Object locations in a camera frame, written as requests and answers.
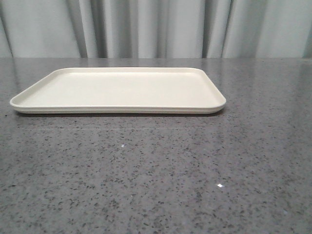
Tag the cream rectangular plastic tray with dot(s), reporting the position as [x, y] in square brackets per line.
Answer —
[155, 90]

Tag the pale grey pleated curtain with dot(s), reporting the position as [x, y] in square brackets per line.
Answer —
[155, 29]

